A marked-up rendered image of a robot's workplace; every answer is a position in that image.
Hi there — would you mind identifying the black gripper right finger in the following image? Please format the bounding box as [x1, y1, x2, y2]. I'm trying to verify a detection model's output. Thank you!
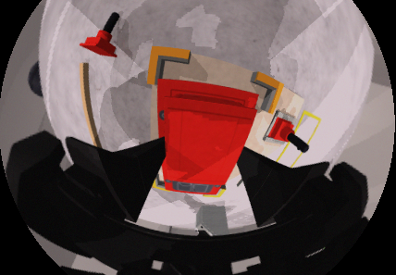
[236, 145, 329, 228]

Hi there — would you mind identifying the long wooden stick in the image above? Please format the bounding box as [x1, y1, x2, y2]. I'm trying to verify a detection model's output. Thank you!
[79, 62, 102, 148]

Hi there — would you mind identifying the red car hood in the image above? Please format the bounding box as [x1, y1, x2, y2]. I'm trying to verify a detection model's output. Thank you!
[164, 94, 257, 185]

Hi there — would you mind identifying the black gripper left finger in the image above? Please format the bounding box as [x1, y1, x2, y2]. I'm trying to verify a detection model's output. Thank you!
[65, 136, 166, 222]

